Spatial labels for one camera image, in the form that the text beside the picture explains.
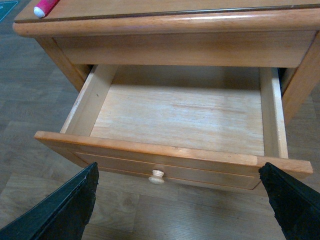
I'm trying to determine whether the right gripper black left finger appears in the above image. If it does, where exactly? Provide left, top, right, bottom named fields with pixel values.
left=0, top=162, right=99, bottom=240

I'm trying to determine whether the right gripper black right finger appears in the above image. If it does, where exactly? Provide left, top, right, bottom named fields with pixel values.
left=258, top=162, right=320, bottom=240

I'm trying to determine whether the wooden drawer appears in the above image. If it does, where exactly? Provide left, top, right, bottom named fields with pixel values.
left=35, top=65, right=313, bottom=191

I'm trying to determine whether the pink marker with white cap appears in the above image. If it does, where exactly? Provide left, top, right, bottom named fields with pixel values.
left=33, top=0, right=59, bottom=19

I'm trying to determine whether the light wooden drawer knob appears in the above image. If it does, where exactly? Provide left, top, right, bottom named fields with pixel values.
left=148, top=169, right=165, bottom=185

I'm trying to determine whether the wooden nightstand cabinet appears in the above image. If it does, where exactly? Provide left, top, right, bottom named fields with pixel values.
left=13, top=0, right=320, bottom=123

